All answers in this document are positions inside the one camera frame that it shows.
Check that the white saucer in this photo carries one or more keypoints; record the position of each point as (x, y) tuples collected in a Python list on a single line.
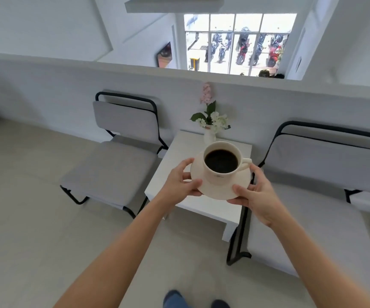
[(217, 193)]

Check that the grey cushioned black-frame chair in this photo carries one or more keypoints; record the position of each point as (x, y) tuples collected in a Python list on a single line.
[(316, 208), (114, 169)]

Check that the person's left forearm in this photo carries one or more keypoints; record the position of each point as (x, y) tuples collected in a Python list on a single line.
[(117, 259)]

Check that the person's right hand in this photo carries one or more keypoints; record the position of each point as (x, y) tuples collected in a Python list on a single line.
[(263, 202)]

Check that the dark framed wall picture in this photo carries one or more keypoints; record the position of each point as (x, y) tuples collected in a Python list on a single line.
[(165, 54)]

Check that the white coffee cup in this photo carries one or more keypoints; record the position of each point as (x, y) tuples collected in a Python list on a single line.
[(218, 179)]

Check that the person's left foot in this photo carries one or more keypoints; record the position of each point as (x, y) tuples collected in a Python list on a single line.
[(174, 299)]

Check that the person's right foot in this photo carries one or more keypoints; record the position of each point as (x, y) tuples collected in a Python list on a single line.
[(220, 304)]

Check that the person's left hand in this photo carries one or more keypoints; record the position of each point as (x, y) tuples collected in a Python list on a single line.
[(175, 186)]

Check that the white and pink flowers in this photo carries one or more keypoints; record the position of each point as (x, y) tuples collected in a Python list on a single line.
[(217, 121)]

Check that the row of parked motorcycles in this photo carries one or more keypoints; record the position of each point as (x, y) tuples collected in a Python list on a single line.
[(242, 51)]

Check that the person's foot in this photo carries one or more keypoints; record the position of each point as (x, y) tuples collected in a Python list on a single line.
[(220, 304), (174, 299)]

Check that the white table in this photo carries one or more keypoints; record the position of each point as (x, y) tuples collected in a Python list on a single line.
[(183, 145)]

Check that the person's right forearm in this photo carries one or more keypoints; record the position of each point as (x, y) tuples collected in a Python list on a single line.
[(316, 263)]

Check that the white-framed grid window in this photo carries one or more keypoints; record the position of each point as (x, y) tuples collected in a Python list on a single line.
[(223, 22)]

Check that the white flower vase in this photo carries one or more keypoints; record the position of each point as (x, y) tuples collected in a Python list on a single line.
[(209, 137)]

